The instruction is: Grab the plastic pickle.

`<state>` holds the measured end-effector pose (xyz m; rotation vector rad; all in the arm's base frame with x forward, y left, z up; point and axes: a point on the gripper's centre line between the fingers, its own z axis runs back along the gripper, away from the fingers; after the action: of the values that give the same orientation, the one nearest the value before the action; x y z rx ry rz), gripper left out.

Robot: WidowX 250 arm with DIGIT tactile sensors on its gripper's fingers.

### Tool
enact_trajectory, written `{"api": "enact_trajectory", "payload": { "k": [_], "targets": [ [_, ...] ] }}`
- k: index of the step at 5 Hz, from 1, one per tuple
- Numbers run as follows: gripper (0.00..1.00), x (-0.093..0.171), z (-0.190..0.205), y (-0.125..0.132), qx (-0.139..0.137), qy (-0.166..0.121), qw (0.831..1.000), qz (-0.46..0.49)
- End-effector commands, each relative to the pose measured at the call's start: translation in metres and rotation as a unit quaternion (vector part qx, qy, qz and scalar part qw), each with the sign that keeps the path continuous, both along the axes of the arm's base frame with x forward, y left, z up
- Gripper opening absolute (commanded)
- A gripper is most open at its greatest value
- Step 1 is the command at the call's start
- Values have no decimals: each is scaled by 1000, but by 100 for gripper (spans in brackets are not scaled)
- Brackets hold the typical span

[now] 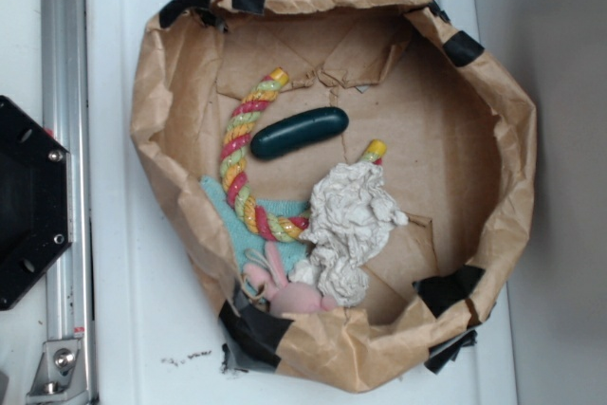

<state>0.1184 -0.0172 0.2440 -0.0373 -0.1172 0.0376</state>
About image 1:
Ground dark green plastic pickle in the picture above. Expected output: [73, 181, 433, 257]
[250, 106, 349, 159]

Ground crumpled white paper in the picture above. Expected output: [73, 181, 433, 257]
[288, 161, 409, 307]

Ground light blue cloth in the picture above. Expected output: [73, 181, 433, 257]
[200, 175, 307, 272]

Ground pink plush bunny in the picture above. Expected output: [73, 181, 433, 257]
[241, 241, 338, 317]

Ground brown paper bag bin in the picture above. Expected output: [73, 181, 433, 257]
[131, 0, 537, 393]

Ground multicolour twisted rope toy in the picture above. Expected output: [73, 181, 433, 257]
[218, 67, 389, 242]

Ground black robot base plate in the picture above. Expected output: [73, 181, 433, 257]
[1, 96, 71, 311]

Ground aluminium extrusion rail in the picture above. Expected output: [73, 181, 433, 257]
[41, 0, 99, 404]

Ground metal corner bracket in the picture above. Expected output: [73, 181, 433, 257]
[26, 339, 90, 405]

